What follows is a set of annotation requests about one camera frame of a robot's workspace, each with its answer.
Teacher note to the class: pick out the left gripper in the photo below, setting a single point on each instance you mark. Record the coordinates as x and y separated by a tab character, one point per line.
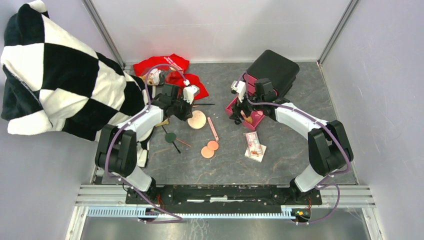
188	113

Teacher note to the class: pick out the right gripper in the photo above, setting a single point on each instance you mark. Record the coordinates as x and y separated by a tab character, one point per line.
236	115

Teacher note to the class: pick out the large beige powder puff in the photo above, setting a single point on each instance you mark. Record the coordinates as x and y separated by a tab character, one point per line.
247	119

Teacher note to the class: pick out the black pink drawer organizer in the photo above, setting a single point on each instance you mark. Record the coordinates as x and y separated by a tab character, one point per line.
273	71

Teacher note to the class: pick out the orange round sponge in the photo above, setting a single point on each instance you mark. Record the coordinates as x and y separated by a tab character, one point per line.
207	153
213	145

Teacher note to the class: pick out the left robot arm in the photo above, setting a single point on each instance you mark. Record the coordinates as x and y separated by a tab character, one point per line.
117	147

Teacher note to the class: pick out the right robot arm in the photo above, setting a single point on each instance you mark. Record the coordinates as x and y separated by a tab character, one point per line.
329	149

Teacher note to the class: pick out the pink makeup package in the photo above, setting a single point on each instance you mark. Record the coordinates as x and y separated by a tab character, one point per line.
253	143

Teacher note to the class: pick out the black eyeliner pencil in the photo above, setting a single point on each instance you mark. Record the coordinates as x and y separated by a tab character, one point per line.
204	104

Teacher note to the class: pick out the yellow small box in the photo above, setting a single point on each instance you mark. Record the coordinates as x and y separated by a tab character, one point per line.
165	122

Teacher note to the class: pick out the rose pencil near mirror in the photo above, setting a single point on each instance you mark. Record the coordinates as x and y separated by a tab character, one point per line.
183	142

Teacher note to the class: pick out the green round mirror brush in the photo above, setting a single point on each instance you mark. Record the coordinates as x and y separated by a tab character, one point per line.
170	137

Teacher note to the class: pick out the small plush doll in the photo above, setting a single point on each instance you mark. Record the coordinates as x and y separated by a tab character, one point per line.
156	77

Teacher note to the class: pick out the red cloth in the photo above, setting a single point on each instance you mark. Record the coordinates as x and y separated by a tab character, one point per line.
175	67

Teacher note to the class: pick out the black white checkered blanket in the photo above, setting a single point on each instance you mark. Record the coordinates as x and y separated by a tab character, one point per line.
56	83

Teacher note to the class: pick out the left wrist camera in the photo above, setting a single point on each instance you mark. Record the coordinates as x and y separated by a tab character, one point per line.
189	91

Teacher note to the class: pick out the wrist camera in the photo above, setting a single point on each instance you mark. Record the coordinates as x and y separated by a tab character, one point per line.
239	88
189	91

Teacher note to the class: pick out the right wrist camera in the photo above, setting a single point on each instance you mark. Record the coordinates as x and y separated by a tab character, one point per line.
239	88

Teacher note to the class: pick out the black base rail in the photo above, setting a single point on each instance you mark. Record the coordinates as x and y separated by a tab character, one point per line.
231	199

